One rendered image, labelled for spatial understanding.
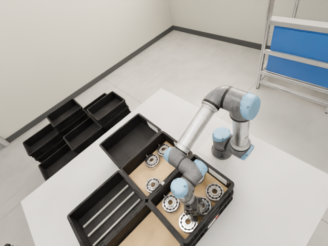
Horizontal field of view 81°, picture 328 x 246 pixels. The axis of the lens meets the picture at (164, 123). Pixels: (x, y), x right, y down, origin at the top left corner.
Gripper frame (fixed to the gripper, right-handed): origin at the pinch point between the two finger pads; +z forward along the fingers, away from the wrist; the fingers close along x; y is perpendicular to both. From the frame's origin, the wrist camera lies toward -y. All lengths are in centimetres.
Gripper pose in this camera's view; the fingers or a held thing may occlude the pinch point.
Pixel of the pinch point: (196, 206)
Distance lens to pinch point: 119.7
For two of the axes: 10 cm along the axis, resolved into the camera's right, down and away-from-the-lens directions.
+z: 3.5, 6.1, 7.1
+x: 9.4, -2.0, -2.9
